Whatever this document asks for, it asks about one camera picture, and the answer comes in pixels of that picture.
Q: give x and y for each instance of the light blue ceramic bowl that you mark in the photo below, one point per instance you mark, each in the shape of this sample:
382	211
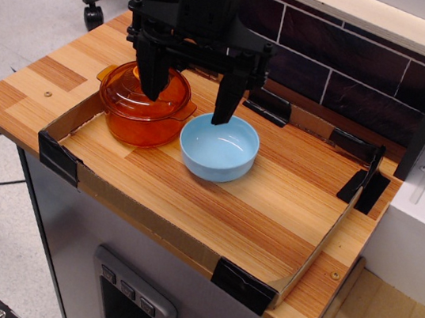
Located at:
218	153

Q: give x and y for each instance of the cardboard fence with black tape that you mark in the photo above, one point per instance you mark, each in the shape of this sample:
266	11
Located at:
282	222

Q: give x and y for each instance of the grey appliance control panel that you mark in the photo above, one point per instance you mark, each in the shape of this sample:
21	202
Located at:
124	294

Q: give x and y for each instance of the orange transparent glass pot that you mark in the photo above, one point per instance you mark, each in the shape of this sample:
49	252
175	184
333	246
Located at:
148	133

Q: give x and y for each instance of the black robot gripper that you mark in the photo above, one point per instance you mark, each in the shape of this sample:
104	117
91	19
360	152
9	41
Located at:
205	33

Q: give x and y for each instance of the orange transparent pot lid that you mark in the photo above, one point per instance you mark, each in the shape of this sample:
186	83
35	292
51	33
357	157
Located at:
124	92

